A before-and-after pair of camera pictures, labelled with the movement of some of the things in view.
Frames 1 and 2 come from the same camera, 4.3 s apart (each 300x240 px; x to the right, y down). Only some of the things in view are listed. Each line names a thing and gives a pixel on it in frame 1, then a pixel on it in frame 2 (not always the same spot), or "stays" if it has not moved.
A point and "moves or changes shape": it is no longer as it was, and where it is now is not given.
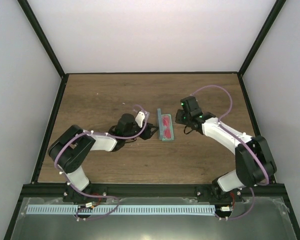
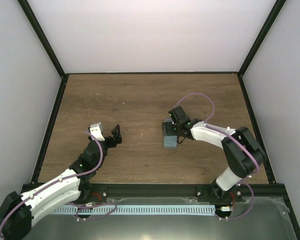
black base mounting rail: [208, 190] stays
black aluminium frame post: [40, 35] stays
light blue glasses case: [165, 127] moves or changes shape
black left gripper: [146, 134] → [117, 137]
